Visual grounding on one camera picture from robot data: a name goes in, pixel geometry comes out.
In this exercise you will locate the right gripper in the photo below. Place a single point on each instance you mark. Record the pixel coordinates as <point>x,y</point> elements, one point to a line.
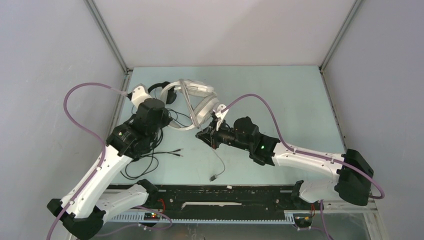
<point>211,138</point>

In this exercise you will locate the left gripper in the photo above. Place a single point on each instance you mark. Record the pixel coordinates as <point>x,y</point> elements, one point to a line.
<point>166,119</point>

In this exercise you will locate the white headphones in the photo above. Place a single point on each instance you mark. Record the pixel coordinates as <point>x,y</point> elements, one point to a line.
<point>200,100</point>

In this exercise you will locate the black headphones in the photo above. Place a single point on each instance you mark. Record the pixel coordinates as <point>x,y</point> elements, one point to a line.
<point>171,94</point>

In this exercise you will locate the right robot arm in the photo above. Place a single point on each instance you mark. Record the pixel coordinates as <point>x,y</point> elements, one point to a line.
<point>347,175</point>

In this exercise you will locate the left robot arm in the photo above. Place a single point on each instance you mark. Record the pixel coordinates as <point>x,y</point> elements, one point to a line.
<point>85,209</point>

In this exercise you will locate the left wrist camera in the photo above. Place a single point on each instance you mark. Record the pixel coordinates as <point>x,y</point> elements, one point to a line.
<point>138,95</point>

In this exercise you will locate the aluminium frame rail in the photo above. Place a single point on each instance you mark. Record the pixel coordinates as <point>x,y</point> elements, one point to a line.
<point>127,72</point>

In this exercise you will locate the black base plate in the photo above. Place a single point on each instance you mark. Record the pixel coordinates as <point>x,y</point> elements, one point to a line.
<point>226,202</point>

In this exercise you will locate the white cable duct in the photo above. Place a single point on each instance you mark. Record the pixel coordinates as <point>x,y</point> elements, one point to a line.
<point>150,217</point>

